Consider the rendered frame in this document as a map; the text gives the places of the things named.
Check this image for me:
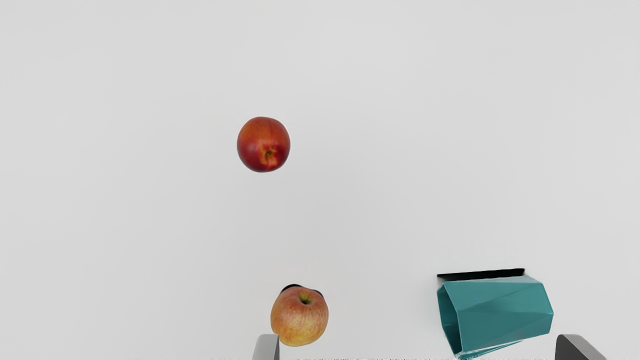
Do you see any yellow red apple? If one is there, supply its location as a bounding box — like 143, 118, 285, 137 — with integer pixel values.
270, 286, 330, 347

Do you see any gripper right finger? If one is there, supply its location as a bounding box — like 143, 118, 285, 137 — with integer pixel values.
555, 334, 607, 360

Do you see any teal faceted mug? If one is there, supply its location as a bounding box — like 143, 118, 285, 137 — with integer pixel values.
436, 276, 555, 360

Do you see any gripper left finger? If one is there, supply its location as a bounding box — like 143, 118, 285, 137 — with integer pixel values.
252, 334, 281, 360

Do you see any dark red apple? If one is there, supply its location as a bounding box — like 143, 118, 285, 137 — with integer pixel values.
236, 116, 291, 173

